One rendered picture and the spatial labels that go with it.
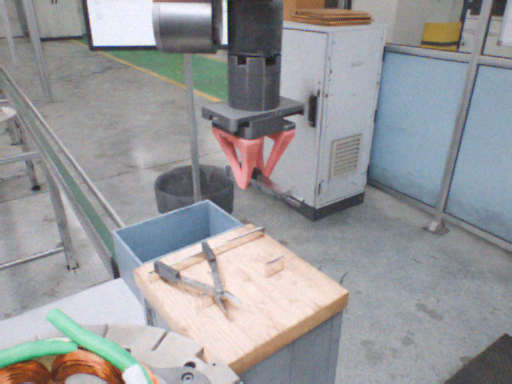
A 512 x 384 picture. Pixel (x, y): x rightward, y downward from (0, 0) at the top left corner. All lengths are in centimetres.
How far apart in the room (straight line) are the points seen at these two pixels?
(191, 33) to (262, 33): 7
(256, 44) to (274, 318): 29
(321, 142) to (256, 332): 211
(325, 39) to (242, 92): 196
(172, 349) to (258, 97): 26
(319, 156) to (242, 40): 215
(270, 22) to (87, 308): 73
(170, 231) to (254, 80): 35
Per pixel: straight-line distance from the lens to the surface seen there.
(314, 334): 52
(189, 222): 70
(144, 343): 42
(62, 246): 243
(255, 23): 42
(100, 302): 98
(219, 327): 46
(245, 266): 54
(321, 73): 240
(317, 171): 259
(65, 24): 1384
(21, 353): 37
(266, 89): 43
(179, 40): 44
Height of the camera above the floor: 139
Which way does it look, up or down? 26 degrees down
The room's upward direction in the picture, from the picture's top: straight up
